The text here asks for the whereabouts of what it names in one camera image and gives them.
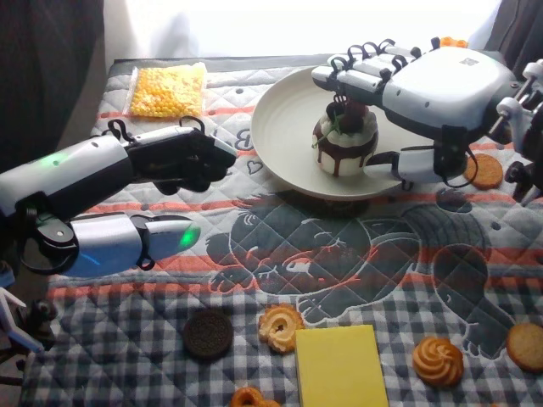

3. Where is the white round plate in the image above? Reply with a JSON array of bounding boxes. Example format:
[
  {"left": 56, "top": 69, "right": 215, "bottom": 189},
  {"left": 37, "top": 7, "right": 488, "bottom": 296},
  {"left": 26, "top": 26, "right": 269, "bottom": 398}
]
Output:
[{"left": 249, "top": 65, "right": 438, "bottom": 200}]

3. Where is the dark chocolate sandwich cookie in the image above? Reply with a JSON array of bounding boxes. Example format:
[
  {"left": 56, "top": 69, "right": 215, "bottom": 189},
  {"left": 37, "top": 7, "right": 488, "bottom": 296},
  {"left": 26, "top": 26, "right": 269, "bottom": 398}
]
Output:
[{"left": 182, "top": 308, "right": 235, "bottom": 361}]

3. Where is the bag of yellow beads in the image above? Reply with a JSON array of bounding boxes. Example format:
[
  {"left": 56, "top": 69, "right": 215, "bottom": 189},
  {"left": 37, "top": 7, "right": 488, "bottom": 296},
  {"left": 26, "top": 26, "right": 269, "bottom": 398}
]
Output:
[{"left": 126, "top": 61, "right": 209, "bottom": 120}]

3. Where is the ring-shaped butter cookie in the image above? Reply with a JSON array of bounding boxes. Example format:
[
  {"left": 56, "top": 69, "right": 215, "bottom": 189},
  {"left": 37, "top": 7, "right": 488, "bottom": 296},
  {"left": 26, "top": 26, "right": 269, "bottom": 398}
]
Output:
[{"left": 257, "top": 303, "right": 306, "bottom": 354}]

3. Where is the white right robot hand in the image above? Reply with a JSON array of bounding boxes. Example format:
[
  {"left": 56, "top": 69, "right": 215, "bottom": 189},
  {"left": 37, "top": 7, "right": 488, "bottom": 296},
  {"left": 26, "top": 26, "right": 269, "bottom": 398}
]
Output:
[{"left": 0, "top": 118, "right": 238, "bottom": 276}]

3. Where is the yellow foam cube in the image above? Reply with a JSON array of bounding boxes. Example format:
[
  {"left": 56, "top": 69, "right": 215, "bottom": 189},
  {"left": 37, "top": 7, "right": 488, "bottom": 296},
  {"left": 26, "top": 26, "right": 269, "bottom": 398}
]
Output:
[{"left": 294, "top": 324, "right": 390, "bottom": 407}]

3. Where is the grey quilt with bear print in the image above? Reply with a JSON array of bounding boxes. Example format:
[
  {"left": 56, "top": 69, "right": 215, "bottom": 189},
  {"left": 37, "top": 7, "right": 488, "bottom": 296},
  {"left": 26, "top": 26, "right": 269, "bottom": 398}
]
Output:
[{"left": 16, "top": 54, "right": 543, "bottom": 407}]

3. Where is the round tan biscuit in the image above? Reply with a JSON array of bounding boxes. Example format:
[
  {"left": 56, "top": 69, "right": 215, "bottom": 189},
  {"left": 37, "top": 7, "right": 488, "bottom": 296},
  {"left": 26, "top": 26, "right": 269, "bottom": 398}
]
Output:
[
  {"left": 462, "top": 152, "right": 504, "bottom": 191},
  {"left": 505, "top": 322, "right": 543, "bottom": 374}
]

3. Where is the chocolate cupcake toy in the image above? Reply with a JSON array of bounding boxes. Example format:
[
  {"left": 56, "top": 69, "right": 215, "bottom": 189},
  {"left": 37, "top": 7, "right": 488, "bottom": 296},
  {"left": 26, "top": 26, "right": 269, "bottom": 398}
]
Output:
[{"left": 311, "top": 95, "right": 379, "bottom": 178}]

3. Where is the rosette swirl butter cookie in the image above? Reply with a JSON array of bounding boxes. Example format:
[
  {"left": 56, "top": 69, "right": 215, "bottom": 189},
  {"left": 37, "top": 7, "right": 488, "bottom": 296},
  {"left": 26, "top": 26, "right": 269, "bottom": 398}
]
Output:
[{"left": 411, "top": 336, "right": 466, "bottom": 387}]

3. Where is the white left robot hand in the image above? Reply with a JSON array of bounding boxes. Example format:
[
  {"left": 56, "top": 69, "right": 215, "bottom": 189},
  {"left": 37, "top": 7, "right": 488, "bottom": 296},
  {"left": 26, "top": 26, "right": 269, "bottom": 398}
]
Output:
[{"left": 311, "top": 36, "right": 519, "bottom": 191}]

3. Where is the dark curtain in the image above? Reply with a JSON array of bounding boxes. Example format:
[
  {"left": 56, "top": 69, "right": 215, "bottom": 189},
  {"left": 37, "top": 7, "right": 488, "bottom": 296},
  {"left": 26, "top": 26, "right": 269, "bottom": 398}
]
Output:
[
  {"left": 466, "top": 0, "right": 543, "bottom": 77},
  {"left": 0, "top": 0, "right": 111, "bottom": 175}
]

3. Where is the orange pretzel-shaped cookie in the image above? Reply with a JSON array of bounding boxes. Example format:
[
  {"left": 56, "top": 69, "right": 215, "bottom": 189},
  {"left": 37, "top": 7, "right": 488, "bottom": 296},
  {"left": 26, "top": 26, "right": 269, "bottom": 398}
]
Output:
[{"left": 229, "top": 385, "right": 281, "bottom": 407}]

